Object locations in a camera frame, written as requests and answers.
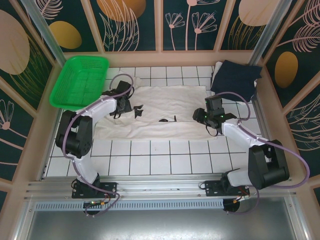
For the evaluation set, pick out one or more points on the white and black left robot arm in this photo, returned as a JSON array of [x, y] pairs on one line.
[[105, 106]]

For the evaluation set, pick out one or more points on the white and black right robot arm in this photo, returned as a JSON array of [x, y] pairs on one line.
[[240, 135]]

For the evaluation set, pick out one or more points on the folded navy t-shirt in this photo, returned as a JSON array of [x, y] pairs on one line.
[[235, 80]]

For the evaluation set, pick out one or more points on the green plastic mesh basket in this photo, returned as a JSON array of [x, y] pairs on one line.
[[82, 60]]

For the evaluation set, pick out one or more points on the grey sheet metal panel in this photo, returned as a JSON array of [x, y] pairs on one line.
[[160, 225]]

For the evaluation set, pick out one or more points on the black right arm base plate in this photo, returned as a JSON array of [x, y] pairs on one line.
[[212, 187]]

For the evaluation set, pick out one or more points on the aluminium extrusion rail frame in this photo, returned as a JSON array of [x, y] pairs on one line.
[[162, 187]]

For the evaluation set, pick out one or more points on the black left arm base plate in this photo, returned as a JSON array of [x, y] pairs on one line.
[[110, 188]]

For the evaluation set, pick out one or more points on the aluminium corner post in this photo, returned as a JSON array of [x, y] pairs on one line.
[[47, 32], [265, 32]]

